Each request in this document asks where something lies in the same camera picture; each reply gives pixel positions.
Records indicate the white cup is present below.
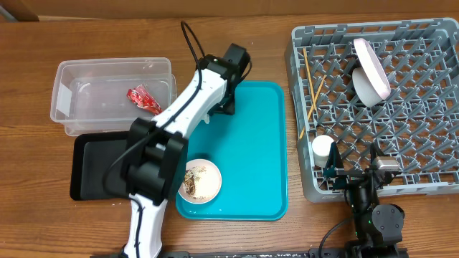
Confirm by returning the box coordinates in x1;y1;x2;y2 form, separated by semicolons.
311;135;334;168

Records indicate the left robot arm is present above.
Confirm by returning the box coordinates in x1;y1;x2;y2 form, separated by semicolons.
120;44;252;257

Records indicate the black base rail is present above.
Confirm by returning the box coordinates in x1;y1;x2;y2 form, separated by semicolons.
90;248;409;258

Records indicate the red snack wrapper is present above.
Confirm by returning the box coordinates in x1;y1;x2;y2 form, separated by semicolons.
126;85;162;115

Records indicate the pink bowl with food scraps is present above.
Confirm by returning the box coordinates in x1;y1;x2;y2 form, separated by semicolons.
179;159;222;204

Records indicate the grey bowl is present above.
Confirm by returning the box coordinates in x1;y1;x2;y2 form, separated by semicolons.
352;67;382;108

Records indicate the grey dishwasher rack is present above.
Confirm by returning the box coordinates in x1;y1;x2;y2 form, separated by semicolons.
285;18;458;203

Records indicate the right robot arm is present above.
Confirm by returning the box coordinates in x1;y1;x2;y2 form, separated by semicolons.
318;143;409;258

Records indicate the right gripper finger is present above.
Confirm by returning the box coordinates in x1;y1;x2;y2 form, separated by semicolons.
369;143;385;168
323;142;345;190

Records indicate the teal serving tray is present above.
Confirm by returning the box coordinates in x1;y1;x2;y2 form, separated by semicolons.
176;81;288;221

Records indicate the wooden chopstick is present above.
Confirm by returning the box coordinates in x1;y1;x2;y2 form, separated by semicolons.
299;75;327;140
302;47;315;102

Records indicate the clear plastic bin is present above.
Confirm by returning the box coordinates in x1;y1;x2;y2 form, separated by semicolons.
50;57;177;136

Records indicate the black plastic tray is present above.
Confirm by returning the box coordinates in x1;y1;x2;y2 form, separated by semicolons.
69;128;174;201

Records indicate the white round plate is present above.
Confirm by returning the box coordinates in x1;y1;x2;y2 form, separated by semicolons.
354;38;391;100

